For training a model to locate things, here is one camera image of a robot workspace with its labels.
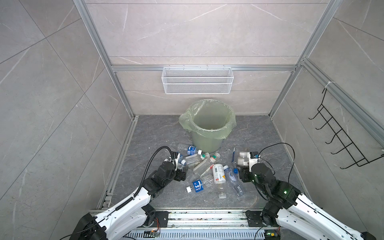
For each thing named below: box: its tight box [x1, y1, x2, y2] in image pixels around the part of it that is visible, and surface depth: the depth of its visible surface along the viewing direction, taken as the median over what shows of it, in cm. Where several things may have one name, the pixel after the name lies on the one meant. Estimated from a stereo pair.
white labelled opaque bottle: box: [212, 163, 226, 184], surface depth 85 cm
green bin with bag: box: [179, 99, 237, 154], surface depth 91 cm
